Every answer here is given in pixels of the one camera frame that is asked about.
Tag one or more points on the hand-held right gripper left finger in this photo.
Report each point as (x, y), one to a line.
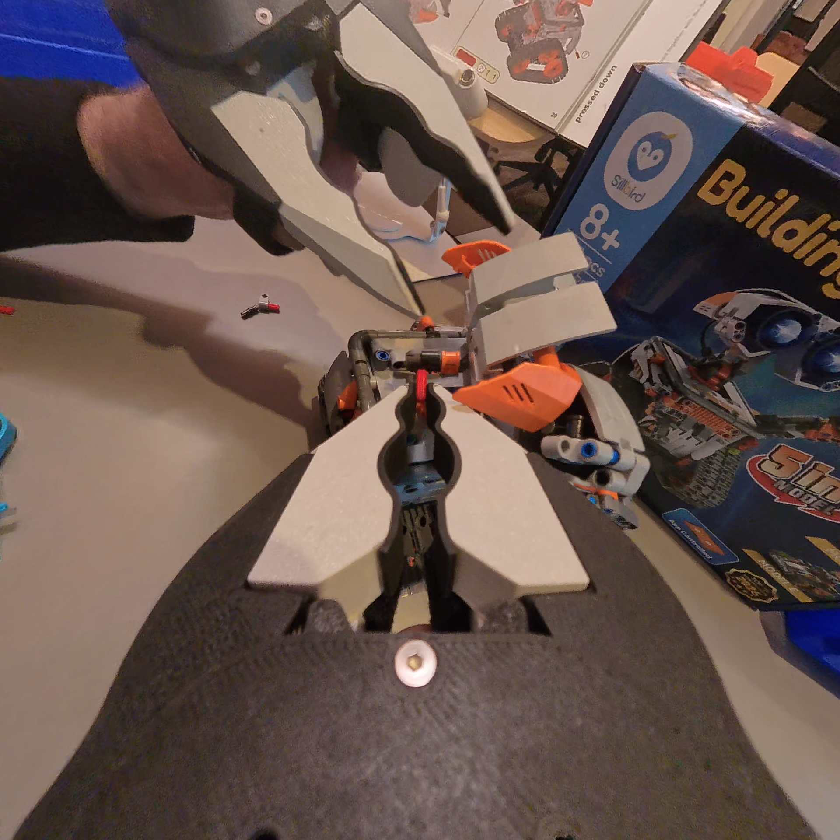
(328, 525)

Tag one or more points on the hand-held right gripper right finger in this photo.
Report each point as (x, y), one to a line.
(519, 525)

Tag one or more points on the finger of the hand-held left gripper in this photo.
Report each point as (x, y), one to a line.
(302, 184)
(407, 105)

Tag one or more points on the grey orange toy robot arm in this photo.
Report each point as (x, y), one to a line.
(473, 252)
(565, 420)

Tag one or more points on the person's left forearm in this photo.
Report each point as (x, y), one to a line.
(53, 158)

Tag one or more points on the person's left hand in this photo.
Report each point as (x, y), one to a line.
(145, 158)

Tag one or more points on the white articulated holder stand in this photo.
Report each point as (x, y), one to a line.
(407, 223)

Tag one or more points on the small red black pin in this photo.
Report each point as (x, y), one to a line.
(263, 306)

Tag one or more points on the blue plastic bin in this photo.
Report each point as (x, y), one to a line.
(807, 643)
(59, 40)

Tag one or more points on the white instruction booklet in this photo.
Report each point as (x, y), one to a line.
(565, 53)

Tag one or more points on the blue robot kit box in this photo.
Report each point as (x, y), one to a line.
(709, 328)

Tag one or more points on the orange plastic crate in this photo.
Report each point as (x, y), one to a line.
(729, 66)

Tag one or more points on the blue plastic brick separator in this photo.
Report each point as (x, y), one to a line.
(5, 440)

